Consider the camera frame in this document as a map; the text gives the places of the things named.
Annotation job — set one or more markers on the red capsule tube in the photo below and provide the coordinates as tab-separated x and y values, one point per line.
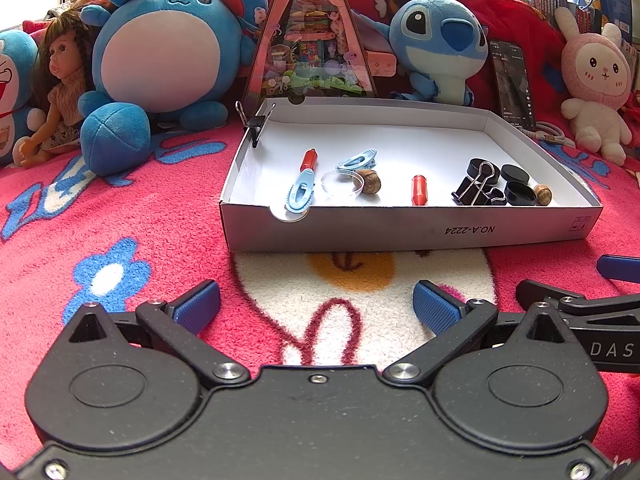
310	160
419	190

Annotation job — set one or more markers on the clear plastic cap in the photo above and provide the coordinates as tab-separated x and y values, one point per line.
340	186

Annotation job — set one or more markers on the pink bunny plush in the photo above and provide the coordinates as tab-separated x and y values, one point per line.
595	70

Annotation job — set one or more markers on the blue alien plush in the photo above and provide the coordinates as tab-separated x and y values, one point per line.
435	35

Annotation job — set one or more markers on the black smartphone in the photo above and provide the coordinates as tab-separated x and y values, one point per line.
512	85

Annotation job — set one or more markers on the white cardboard box tray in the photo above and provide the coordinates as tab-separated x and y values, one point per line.
425	140

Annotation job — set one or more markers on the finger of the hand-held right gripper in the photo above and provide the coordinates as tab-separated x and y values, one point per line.
620	267
585	302

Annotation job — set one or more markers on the red printed blanket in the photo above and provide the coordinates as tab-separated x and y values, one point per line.
150	220

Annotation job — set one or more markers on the light blue hair clip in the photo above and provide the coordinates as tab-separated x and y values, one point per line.
357	160
300	192

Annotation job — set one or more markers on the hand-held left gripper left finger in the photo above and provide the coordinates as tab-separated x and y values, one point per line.
197	306

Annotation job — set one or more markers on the blue robot cat plush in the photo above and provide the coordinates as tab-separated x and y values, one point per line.
15	75

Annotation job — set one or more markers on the brown-haired doll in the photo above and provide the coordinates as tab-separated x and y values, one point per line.
62	65

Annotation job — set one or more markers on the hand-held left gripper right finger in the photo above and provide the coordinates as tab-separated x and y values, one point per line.
435	310

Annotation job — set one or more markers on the round blue mouse plush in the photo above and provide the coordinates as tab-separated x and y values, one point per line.
160	60

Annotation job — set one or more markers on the pink triangular miniature house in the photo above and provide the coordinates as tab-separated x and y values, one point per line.
310	50

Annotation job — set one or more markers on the black round cap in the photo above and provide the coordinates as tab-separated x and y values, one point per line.
515	174
520	194

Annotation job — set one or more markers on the brown walnut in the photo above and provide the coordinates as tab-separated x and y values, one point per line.
543	196
371	182

